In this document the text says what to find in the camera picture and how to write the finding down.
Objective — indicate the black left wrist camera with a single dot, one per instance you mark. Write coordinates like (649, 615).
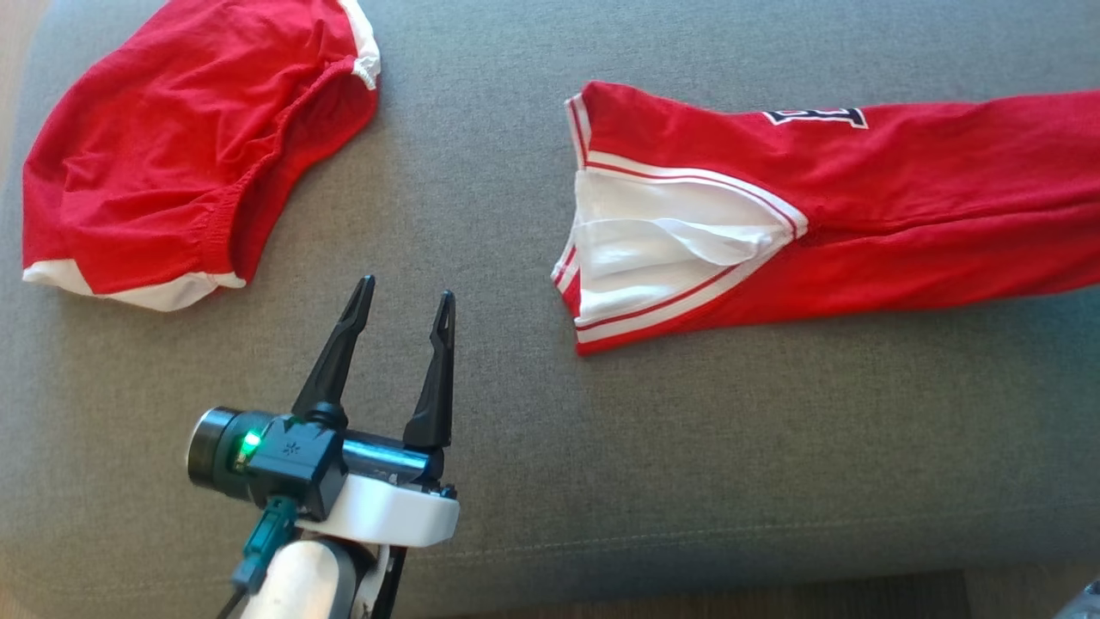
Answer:
(292, 464)

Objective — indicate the red shorts with white trim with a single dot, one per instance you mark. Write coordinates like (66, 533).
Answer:
(163, 155)

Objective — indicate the grey fabric sofa seat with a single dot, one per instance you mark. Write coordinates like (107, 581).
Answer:
(687, 464)

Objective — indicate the red basketball jersey white trim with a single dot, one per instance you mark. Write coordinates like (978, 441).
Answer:
(902, 206)

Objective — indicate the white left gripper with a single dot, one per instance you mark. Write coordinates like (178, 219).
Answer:
(395, 507)

